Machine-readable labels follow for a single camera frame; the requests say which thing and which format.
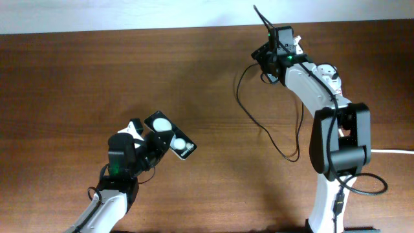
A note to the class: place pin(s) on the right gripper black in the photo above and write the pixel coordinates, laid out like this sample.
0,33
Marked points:
260,52

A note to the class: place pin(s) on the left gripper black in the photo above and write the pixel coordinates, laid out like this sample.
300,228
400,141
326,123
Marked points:
160,147

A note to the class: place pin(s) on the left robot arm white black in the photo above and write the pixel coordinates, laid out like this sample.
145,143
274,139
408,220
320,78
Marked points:
129,155

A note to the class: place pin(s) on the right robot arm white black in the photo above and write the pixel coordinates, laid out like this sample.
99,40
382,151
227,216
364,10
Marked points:
340,142

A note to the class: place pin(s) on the white charger adapter plug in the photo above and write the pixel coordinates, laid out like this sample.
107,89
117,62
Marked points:
335,84

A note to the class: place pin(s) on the white power strip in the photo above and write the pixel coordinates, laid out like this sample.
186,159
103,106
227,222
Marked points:
330,74

